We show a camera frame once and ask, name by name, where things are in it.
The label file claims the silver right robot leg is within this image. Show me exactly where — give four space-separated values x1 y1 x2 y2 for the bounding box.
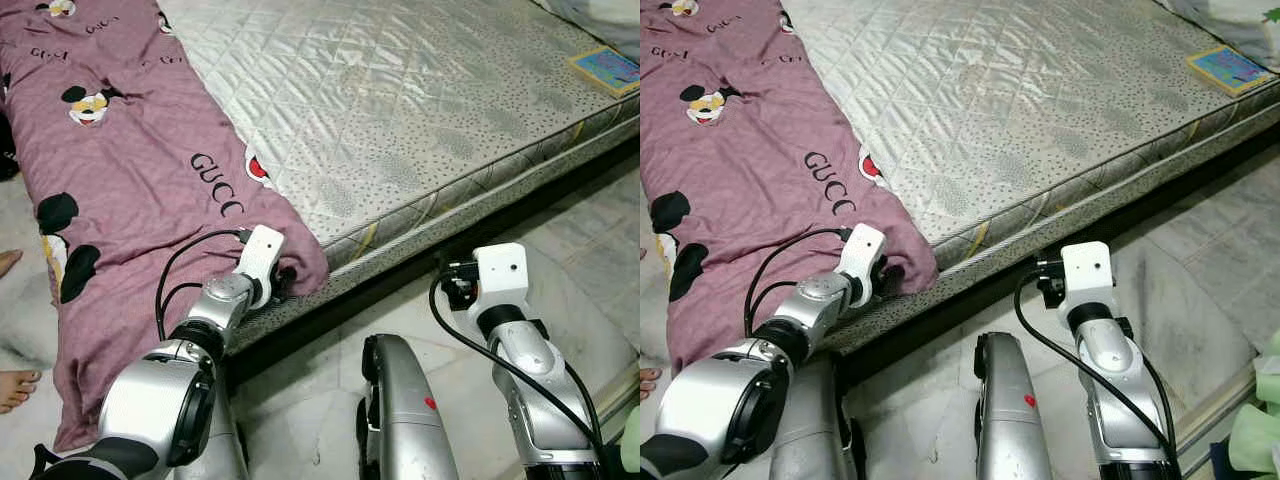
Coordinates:
972 331 1057 480
356 333 461 480

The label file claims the black bag with white print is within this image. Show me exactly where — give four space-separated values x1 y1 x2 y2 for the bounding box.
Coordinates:
0 70 21 183

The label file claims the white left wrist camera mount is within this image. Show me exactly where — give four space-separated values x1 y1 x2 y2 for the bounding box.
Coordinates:
236 224 289 310
834 222 890 307

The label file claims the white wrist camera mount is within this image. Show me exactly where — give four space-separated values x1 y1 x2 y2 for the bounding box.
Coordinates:
236 224 289 310
472 242 532 320
1059 240 1119 320
834 222 890 307

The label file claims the purple cartoon print blanket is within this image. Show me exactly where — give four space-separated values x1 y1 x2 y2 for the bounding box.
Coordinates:
640 0 941 374
0 0 332 454

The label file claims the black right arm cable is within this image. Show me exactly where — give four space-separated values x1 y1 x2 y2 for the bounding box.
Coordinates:
428 268 613 476
1012 262 1183 476

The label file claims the pale green plastic bag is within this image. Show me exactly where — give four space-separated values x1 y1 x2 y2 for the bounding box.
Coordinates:
1227 330 1280 479
618 405 641 477

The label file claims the colourful children's book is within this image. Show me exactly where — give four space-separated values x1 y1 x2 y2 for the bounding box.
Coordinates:
1185 44 1277 99
566 45 641 99

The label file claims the grey quilted mattress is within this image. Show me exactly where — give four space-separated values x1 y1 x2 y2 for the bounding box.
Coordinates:
775 0 1280 273
155 0 641 353

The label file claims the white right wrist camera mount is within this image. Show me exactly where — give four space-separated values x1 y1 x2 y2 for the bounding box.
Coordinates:
1059 240 1119 320
472 242 532 320

